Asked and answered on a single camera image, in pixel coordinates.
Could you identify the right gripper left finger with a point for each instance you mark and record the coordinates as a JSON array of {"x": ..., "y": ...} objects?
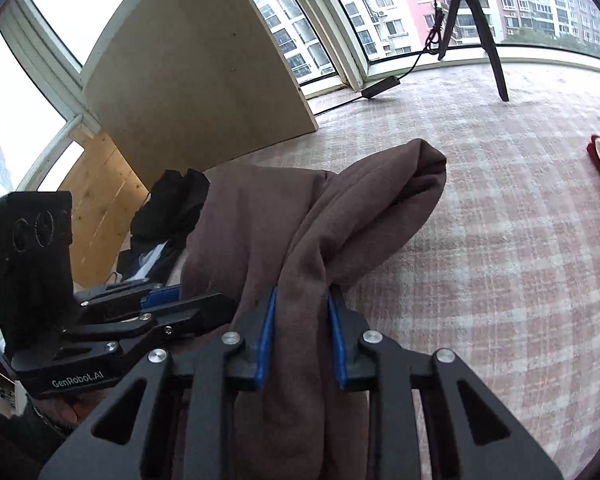
[{"x": 171, "y": 407}]

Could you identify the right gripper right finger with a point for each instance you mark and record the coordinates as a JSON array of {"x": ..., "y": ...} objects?
[{"x": 470, "y": 432}]

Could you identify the brown fleece garment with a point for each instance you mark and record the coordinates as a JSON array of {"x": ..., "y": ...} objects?
[{"x": 300, "y": 231}]

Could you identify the person left hand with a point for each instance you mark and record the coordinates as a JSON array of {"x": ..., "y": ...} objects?
[{"x": 70, "y": 413}]

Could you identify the black garment pile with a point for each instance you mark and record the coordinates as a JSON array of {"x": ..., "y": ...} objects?
[{"x": 160, "y": 227}]

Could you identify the orange pine wood board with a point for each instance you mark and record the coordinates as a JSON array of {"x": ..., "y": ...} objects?
[{"x": 106, "y": 193}]

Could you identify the pink plaid tablecloth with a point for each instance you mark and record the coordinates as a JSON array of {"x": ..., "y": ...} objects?
[{"x": 506, "y": 271}]

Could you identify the light plywood board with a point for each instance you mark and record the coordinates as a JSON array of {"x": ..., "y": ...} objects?
[{"x": 189, "y": 84}]

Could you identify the black tripod stand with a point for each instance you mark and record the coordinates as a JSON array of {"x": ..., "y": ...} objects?
[{"x": 486, "y": 40}]

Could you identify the black camera box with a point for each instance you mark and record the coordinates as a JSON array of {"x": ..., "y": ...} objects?
[{"x": 36, "y": 286}]

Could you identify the black inline cable adapter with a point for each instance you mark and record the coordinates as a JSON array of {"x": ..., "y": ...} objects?
[{"x": 380, "y": 87}]

